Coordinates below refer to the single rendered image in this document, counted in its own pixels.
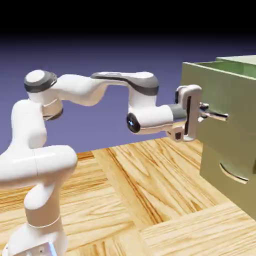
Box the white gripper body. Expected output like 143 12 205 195
175 84 203 142

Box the silver metal drawer handle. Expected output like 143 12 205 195
200 110 229 122
219 162 249 185

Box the green drawer front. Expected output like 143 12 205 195
199 142 256 218
180 60 256 161

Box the green cabinet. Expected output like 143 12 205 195
180 55 256 218

